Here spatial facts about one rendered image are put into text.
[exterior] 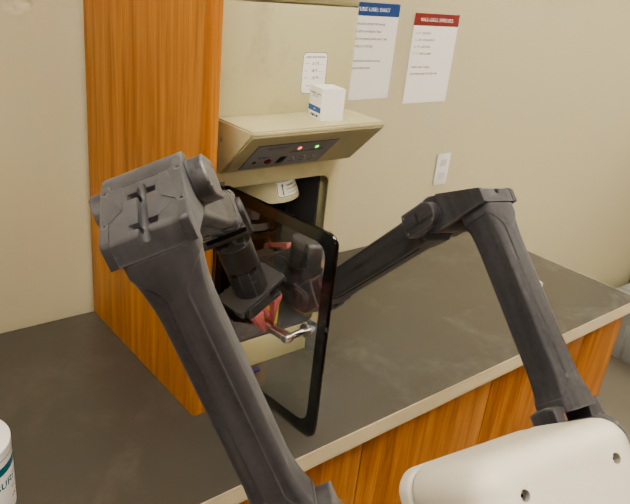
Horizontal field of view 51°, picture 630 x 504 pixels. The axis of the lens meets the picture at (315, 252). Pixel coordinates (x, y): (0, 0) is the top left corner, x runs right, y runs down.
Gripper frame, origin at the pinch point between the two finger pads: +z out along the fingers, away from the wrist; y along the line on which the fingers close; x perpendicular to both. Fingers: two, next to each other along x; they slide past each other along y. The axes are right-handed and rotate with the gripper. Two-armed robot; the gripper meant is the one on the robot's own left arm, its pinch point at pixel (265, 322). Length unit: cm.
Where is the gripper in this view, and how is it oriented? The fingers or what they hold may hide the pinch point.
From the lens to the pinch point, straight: 116.5
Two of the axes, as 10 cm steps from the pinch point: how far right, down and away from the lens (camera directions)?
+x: 7.0, 3.6, -6.2
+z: 2.2, 7.2, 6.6
